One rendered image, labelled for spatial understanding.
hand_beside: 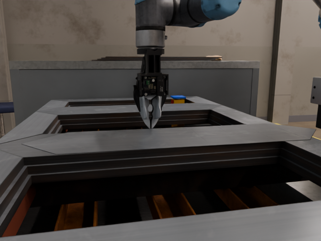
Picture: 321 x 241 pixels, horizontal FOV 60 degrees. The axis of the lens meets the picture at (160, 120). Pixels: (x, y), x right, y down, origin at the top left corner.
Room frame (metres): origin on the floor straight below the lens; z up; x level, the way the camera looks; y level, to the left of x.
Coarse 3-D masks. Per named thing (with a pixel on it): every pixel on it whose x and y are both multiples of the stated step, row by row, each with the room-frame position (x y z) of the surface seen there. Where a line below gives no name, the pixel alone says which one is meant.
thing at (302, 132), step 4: (272, 124) 0.79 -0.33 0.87; (276, 124) 0.79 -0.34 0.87; (280, 128) 0.74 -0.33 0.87; (284, 128) 0.74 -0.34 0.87; (288, 128) 0.74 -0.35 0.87; (292, 128) 0.74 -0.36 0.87; (296, 128) 0.74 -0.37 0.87; (300, 128) 0.74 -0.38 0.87; (292, 132) 0.69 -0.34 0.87; (296, 132) 0.69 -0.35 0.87; (300, 132) 0.69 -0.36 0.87; (304, 132) 0.69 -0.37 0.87; (308, 132) 0.69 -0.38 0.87; (312, 132) 0.69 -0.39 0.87; (304, 136) 0.66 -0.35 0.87; (308, 136) 0.66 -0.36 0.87
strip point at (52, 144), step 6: (66, 132) 0.70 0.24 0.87; (48, 138) 0.64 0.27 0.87; (54, 138) 0.64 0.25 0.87; (60, 138) 0.64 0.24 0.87; (24, 144) 0.59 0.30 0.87; (30, 144) 0.59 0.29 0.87; (36, 144) 0.59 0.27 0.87; (42, 144) 0.59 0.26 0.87; (48, 144) 0.59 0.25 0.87; (54, 144) 0.59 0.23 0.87; (60, 144) 0.59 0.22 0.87; (42, 150) 0.55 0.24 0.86; (48, 150) 0.55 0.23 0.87; (54, 150) 0.55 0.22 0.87
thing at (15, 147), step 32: (64, 128) 0.93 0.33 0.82; (32, 160) 0.51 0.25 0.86; (64, 160) 0.52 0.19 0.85; (96, 160) 0.54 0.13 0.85; (128, 160) 0.54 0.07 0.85; (160, 160) 0.56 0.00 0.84; (192, 160) 0.57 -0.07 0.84; (224, 160) 0.58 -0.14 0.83; (256, 160) 0.59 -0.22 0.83; (288, 160) 0.58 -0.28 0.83; (320, 160) 0.51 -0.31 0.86; (0, 192) 0.38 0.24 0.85; (0, 224) 0.33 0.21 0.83
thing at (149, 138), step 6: (132, 132) 0.70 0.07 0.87; (138, 132) 0.70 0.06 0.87; (144, 132) 0.70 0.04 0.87; (150, 132) 0.70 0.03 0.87; (156, 132) 0.70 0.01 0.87; (162, 132) 0.70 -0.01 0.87; (138, 138) 0.64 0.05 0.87; (144, 138) 0.64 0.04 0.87; (150, 138) 0.64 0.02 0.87; (156, 138) 0.64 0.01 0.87; (162, 138) 0.64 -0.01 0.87; (168, 138) 0.64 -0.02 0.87; (138, 144) 0.59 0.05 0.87; (144, 144) 0.59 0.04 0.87; (150, 144) 0.59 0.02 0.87; (156, 144) 0.59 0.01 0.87; (162, 144) 0.59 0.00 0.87; (168, 144) 0.59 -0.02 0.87
